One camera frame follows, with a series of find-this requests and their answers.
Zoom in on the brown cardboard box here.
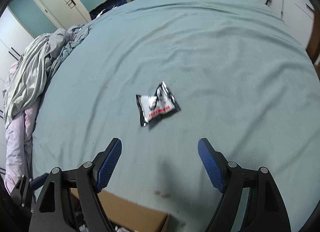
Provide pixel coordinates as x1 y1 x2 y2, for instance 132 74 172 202
69 187 171 232

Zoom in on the black white deer snack packet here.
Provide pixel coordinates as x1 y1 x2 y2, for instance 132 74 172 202
136 81 181 127

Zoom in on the lilac duvet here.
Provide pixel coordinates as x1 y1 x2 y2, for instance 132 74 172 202
3 61 42 195

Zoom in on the teal bed sheet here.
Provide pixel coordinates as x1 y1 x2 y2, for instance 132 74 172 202
33 0 319 231

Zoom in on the grey crumpled blanket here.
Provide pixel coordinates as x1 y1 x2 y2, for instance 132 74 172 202
2 24 90 127

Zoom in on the white wardrobe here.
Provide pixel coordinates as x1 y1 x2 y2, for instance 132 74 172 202
0 5 34 173

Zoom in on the brown wooden furniture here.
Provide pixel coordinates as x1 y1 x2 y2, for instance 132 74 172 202
306 14 320 78

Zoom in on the white door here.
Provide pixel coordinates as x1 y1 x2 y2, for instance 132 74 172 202
33 0 91 29

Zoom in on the white cabinet with black handles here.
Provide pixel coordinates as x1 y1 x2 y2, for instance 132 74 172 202
259 0 315 48

